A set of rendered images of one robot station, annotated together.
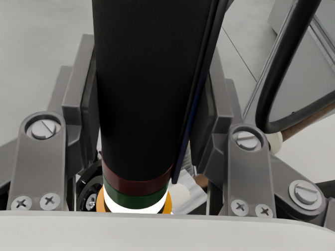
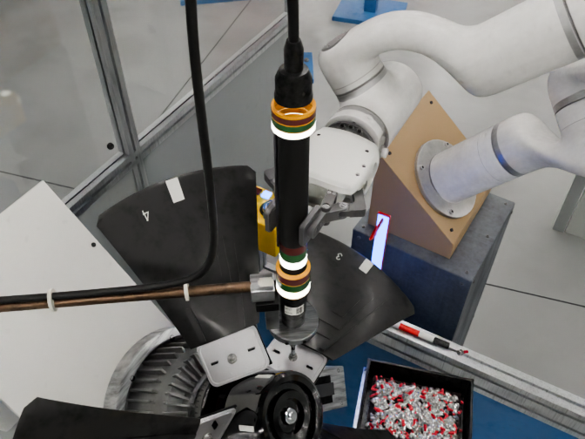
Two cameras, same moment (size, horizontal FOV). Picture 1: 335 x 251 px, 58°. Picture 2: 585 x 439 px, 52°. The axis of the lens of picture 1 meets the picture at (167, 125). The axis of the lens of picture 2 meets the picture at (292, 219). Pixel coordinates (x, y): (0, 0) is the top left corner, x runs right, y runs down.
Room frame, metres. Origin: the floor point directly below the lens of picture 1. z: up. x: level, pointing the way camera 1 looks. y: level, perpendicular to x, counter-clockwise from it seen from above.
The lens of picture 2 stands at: (0.46, 0.31, 1.99)
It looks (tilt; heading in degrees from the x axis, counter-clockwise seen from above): 46 degrees down; 218
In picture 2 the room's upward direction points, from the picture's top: straight up
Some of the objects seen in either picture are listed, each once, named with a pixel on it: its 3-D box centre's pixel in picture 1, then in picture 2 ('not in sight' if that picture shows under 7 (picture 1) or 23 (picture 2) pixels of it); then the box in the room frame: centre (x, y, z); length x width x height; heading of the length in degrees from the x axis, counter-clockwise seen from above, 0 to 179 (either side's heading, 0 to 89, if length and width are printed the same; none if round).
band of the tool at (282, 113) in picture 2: not in sight; (293, 117); (0.08, 0.01, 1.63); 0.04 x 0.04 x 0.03
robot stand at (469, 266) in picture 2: not in sight; (409, 324); (-0.57, -0.06, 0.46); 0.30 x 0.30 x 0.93; 6
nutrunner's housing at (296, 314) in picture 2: not in sight; (293, 221); (0.08, 0.01, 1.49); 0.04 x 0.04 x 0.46
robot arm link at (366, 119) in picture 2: not in sight; (356, 139); (-0.09, -0.02, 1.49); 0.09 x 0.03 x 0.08; 99
